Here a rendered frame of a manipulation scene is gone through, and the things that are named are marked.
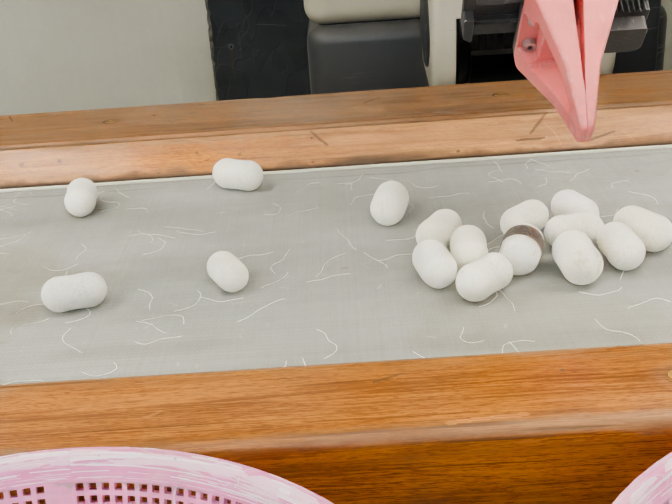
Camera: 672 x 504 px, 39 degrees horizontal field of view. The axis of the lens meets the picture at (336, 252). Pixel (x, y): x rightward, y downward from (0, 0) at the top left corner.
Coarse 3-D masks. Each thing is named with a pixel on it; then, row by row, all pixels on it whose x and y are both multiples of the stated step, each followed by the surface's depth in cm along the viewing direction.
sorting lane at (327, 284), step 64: (0, 192) 67; (64, 192) 66; (128, 192) 65; (192, 192) 65; (256, 192) 64; (320, 192) 63; (448, 192) 61; (512, 192) 61; (640, 192) 59; (0, 256) 57; (64, 256) 56; (128, 256) 56; (192, 256) 55; (256, 256) 54; (320, 256) 54; (384, 256) 53; (0, 320) 49; (64, 320) 49; (128, 320) 48; (192, 320) 48; (256, 320) 47; (320, 320) 47; (384, 320) 47; (448, 320) 46; (512, 320) 46; (576, 320) 45; (640, 320) 45; (0, 384) 44
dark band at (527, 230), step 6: (510, 228) 51; (516, 228) 50; (522, 228) 50; (528, 228) 50; (534, 228) 50; (504, 234) 51; (510, 234) 50; (522, 234) 49; (528, 234) 50; (534, 234) 50; (540, 234) 50; (540, 240) 50; (540, 246) 50; (540, 258) 50
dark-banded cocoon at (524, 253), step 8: (520, 224) 51; (528, 224) 51; (504, 240) 50; (512, 240) 49; (520, 240) 49; (528, 240) 49; (504, 248) 49; (512, 248) 49; (520, 248) 49; (528, 248) 49; (536, 248) 49; (512, 256) 49; (520, 256) 49; (528, 256) 49; (536, 256) 49; (512, 264) 49; (520, 264) 49; (528, 264) 49; (536, 264) 49; (520, 272) 49; (528, 272) 49
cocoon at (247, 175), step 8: (224, 160) 64; (232, 160) 64; (240, 160) 64; (248, 160) 64; (216, 168) 64; (224, 168) 64; (232, 168) 63; (240, 168) 63; (248, 168) 63; (256, 168) 63; (216, 176) 64; (224, 176) 64; (232, 176) 63; (240, 176) 63; (248, 176) 63; (256, 176) 63; (224, 184) 64; (232, 184) 64; (240, 184) 63; (248, 184) 63; (256, 184) 63
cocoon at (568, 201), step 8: (560, 192) 55; (568, 192) 55; (576, 192) 55; (552, 200) 56; (560, 200) 55; (568, 200) 54; (576, 200) 54; (584, 200) 54; (592, 200) 54; (552, 208) 55; (560, 208) 55; (568, 208) 54; (576, 208) 54; (584, 208) 53; (592, 208) 54
